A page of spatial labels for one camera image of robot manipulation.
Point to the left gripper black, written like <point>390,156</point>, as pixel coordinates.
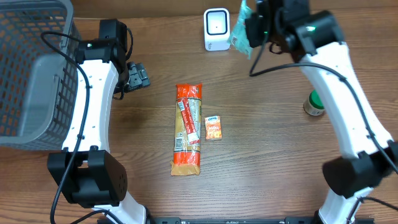
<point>137,76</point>

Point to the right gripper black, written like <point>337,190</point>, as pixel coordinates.
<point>253,23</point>

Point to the green wet wipes packet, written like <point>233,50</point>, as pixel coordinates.
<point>238,38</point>

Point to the orange spaghetti packet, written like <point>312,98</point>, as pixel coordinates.
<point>187,137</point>

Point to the green lid glass jar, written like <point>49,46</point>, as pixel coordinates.
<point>313,105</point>

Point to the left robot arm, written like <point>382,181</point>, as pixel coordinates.
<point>85,171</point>

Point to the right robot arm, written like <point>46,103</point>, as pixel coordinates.
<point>317,46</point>

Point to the white barcode scanner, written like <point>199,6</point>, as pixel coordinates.
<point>216,23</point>

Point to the grey plastic mesh basket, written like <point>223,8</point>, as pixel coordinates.
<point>38,86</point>

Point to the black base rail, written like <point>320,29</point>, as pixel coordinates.
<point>176,220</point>

